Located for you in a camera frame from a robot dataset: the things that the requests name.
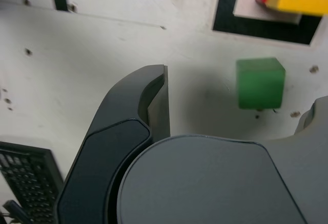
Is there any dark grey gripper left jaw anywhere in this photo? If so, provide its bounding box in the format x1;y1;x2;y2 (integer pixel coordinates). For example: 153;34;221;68
55;64;171;224

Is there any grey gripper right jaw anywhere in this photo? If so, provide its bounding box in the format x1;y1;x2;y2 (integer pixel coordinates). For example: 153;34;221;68
115;96;328;224

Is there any green cube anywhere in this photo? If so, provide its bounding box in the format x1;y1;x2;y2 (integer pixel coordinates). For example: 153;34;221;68
235;57;286;111

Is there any black tape square outline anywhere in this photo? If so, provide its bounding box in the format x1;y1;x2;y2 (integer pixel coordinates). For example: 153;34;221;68
212;0;323;46

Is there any black keyboard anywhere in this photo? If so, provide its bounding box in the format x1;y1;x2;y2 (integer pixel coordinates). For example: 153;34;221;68
0;141;64;224

